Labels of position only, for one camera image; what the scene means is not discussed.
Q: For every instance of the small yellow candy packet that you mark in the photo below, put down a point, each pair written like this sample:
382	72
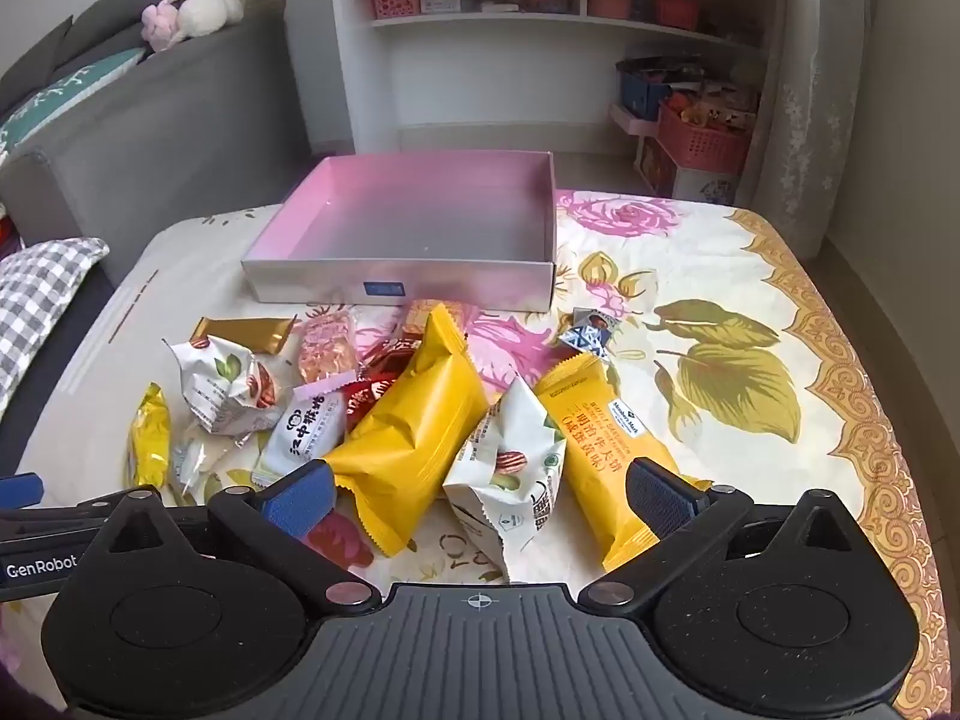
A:
150	435

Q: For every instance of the clear wafer biscuit packet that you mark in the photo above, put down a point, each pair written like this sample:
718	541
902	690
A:
420	315

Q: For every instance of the small red basket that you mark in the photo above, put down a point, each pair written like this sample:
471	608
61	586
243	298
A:
676	11

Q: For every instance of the small pink white rack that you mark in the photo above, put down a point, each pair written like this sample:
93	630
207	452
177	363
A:
630	120

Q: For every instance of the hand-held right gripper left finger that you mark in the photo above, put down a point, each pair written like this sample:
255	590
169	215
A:
296	499

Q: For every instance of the white packet cartoon face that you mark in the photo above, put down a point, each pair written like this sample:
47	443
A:
300	427

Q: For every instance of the white shelf unit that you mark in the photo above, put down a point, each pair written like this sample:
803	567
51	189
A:
480	82

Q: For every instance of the patterned sheer curtain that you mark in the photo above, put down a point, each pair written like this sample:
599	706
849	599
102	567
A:
810	90

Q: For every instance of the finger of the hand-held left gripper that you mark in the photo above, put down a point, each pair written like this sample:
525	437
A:
19	491

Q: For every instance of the pink rice cracker packet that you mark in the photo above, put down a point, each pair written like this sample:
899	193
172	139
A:
326	349

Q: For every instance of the pink white plush toy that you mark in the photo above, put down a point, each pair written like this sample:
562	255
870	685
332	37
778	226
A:
191	15

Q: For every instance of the white nut snack packet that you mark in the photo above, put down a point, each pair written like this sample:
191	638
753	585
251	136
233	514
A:
510	465
217	382

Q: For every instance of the pink cardboard box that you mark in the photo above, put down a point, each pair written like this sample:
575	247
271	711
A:
412	225

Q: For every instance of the yellow packet white label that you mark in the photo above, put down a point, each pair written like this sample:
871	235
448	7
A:
592	450

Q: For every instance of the red snack packet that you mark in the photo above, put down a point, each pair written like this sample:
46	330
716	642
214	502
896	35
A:
386	360
367	397

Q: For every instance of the grey checkered pillow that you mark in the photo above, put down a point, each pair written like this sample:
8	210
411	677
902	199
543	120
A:
37	315

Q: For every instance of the teal patterned cushion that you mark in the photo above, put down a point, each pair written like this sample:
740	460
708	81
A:
60	101

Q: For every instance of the pale translucent snack packet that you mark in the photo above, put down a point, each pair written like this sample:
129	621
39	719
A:
202	461

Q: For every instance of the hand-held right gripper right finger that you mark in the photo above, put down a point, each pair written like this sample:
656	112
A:
660	499

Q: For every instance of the plain yellow snack packet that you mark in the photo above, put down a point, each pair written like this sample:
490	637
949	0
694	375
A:
412	435

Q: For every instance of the gold snack packet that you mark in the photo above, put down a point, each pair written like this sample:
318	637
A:
247	331

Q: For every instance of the large pink basket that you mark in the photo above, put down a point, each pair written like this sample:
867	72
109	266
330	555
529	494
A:
705	142

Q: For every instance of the pink perforated basket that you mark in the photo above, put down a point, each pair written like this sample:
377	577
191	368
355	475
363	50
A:
394	1

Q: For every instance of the blue white triangular packet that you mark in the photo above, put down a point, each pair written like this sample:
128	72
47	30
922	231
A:
585	334

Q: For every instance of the printed white box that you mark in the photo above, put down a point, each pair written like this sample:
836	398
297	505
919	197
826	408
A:
697	184

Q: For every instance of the grey sofa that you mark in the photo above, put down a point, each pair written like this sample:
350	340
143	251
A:
187	127

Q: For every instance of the blue storage box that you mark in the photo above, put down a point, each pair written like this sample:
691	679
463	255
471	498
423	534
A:
641	94

